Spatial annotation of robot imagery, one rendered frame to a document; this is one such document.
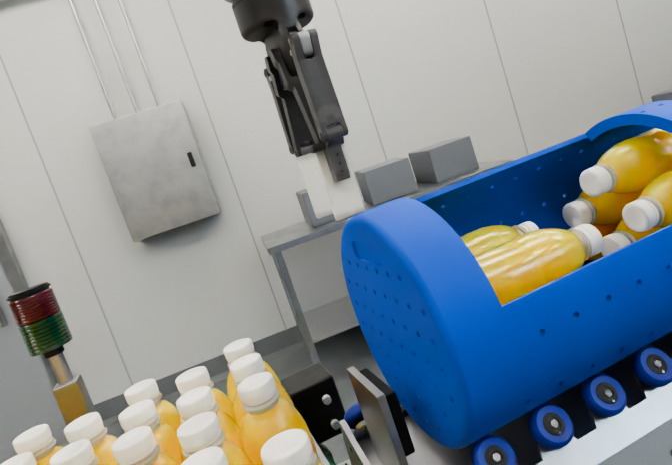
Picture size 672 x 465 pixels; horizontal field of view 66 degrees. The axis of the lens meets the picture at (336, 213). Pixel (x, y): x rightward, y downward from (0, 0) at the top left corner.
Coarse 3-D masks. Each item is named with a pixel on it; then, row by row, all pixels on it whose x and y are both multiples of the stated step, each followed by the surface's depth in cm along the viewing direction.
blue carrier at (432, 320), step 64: (640, 128) 84; (448, 192) 70; (512, 192) 78; (576, 192) 84; (384, 256) 54; (448, 256) 50; (640, 256) 54; (384, 320) 62; (448, 320) 47; (512, 320) 49; (576, 320) 51; (640, 320) 55; (448, 384) 50; (512, 384) 50; (576, 384) 58
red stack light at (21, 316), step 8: (48, 288) 82; (32, 296) 78; (40, 296) 79; (48, 296) 80; (8, 304) 79; (16, 304) 78; (24, 304) 78; (32, 304) 78; (40, 304) 79; (48, 304) 80; (56, 304) 81; (16, 312) 78; (24, 312) 78; (32, 312) 78; (40, 312) 79; (48, 312) 80; (56, 312) 81; (16, 320) 79; (24, 320) 78; (32, 320) 78
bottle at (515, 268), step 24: (528, 240) 58; (552, 240) 58; (576, 240) 59; (480, 264) 56; (504, 264) 56; (528, 264) 56; (552, 264) 57; (576, 264) 58; (504, 288) 55; (528, 288) 56
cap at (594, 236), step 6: (576, 228) 62; (582, 228) 62; (588, 228) 61; (594, 228) 61; (588, 234) 61; (594, 234) 61; (600, 234) 61; (594, 240) 60; (600, 240) 61; (594, 246) 60; (600, 246) 61; (594, 252) 61
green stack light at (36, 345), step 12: (60, 312) 82; (36, 324) 79; (48, 324) 79; (60, 324) 81; (24, 336) 79; (36, 336) 79; (48, 336) 79; (60, 336) 80; (72, 336) 83; (36, 348) 79; (48, 348) 79
